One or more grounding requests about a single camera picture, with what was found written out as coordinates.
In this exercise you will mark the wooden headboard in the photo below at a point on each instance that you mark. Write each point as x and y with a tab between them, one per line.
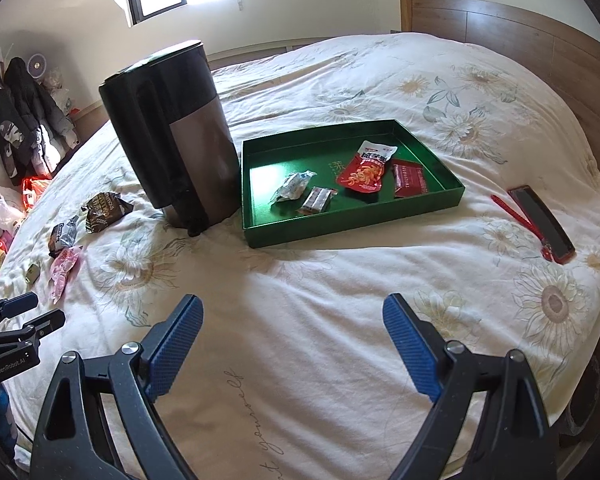
530	40

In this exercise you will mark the black grey puffer jacket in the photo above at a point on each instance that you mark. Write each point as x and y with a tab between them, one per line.
45	120

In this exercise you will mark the phone in red case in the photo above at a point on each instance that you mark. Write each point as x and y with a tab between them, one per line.
542	222

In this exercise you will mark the orange red plastic bag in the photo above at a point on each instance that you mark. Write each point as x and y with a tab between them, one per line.
35	190

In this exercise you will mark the hanging clear plastic bag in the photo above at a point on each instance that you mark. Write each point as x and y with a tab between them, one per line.
57	90

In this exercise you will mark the green candy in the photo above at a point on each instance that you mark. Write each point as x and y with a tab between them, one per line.
31	273

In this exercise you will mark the black grey electric kettle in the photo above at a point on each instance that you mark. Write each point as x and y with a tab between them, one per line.
195	160

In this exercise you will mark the green cardboard tray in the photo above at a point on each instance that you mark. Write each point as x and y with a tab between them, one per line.
275	170

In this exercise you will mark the white plastic bag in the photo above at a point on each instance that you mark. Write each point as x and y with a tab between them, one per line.
5	210

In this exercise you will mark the brown bread packet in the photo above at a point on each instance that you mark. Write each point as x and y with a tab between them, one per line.
105	210

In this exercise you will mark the small white fan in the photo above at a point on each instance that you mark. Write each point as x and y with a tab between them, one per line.
36	67

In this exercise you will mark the black camouflage jacket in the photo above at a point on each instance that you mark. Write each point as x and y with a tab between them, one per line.
5	130

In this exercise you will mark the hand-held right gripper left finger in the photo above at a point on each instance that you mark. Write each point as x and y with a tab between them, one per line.
175	350

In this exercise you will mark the red spicy strip packet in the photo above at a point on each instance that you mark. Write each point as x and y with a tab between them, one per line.
365	175

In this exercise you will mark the grey chocolate cake packet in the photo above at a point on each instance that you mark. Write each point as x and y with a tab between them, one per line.
62	234

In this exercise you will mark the pink cartoon snack packet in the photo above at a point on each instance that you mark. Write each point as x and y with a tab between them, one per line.
62	267

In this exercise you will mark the white translucent candy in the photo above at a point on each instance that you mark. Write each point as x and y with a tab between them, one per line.
290	187

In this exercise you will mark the small brown snack bar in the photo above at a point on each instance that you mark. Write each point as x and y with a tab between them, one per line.
317	200

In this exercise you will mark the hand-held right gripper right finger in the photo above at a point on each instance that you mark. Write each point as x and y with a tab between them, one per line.
410	345

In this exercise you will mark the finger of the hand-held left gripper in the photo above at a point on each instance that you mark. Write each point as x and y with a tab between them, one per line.
45	322
15	302

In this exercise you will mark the dark red snack packet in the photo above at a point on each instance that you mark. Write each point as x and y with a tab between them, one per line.
410	182

